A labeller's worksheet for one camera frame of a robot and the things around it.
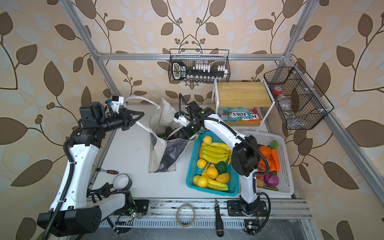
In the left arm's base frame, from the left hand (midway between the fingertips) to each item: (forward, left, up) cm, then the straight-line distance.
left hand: (143, 113), depth 64 cm
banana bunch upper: (-1, -35, -34) cm, 49 cm away
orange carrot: (-5, -68, -33) cm, 75 cm away
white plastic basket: (-18, -69, -31) cm, 78 cm away
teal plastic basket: (-11, -22, -38) cm, 46 cm away
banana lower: (-19, -33, -33) cm, 51 cm away
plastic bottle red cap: (+11, -68, -5) cm, 69 cm away
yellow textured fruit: (-13, -32, -33) cm, 47 cm away
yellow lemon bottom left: (-19, -26, -30) cm, 44 cm away
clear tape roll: (-31, -15, -34) cm, 49 cm away
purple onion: (-17, -63, -32) cm, 72 cm away
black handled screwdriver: (-37, -35, -36) cm, 62 cm away
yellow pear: (+5, -29, -29) cm, 41 cm away
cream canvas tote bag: (-8, -9, -12) cm, 17 cm away
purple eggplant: (+11, -5, -29) cm, 32 cm away
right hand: (+3, -15, -22) cm, 27 cm away
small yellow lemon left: (-8, -26, -33) cm, 43 cm away
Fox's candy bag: (+16, -51, -17) cm, 56 cm away
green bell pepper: (-10, -37, -32) cm, 51 cm away
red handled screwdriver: (-15, +25, -32) cm, 43 cm away
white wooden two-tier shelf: (+21, -48, -6) cm, 52 cm away
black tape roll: (-20, +13, -36) cm, 43 cm away
